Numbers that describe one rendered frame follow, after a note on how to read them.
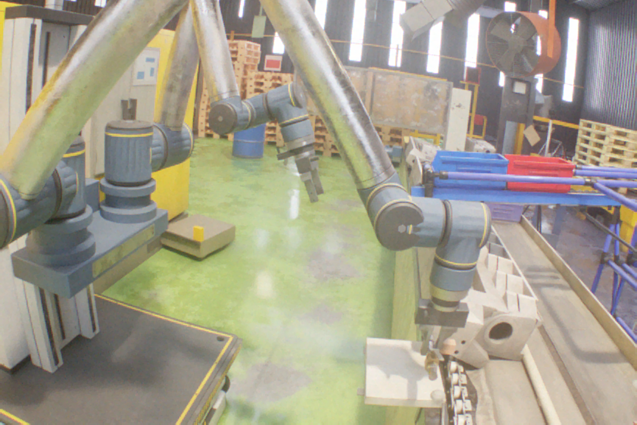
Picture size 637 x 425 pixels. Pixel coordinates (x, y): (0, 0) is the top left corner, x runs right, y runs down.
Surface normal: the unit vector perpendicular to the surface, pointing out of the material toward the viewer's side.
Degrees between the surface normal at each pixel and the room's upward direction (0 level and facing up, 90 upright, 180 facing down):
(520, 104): 90
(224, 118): 90
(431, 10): 90
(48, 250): 23
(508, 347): 90
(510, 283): 31
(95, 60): 104
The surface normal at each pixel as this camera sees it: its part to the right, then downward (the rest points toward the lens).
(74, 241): 0.85, 0.21
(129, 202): 0.45, 0.25
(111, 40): 0.29, 0.47
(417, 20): -0.17, 0.20
